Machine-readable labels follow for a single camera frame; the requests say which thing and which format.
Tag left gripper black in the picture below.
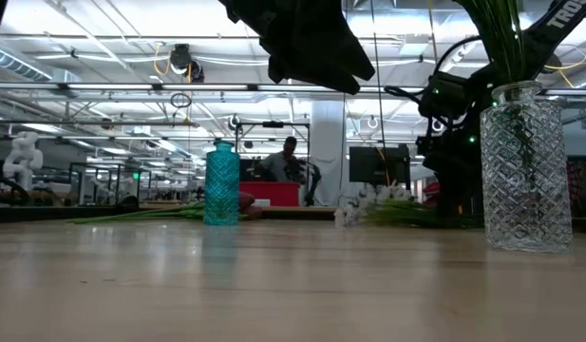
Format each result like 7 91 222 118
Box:
218 0 377 95

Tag white robot figure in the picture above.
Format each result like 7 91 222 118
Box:
1 131 45 192

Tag black monitor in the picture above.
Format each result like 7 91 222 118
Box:
348 144 411 185

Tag long horizontal light bar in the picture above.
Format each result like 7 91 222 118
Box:
0 82 586 95

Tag black ceiling cable reel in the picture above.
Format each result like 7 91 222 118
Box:
168 43 206 85

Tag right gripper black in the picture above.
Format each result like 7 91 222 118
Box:
415 111 483 219

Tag person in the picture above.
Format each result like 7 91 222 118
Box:
253 136 304 184

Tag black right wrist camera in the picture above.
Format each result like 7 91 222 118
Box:
428 69 470 121

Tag red box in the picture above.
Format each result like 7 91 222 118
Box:
238 180 301 208

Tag floral patterned cloth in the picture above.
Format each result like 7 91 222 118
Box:
566 159 586 219

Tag dark red artificial tulip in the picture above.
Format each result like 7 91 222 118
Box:
68 191 256 225

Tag black camera stand frame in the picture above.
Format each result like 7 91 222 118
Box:
234 121 312 206

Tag clear glass vase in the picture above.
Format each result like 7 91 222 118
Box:
480 80 574 255

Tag teal glass vase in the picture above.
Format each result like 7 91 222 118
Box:
202 140 241 227

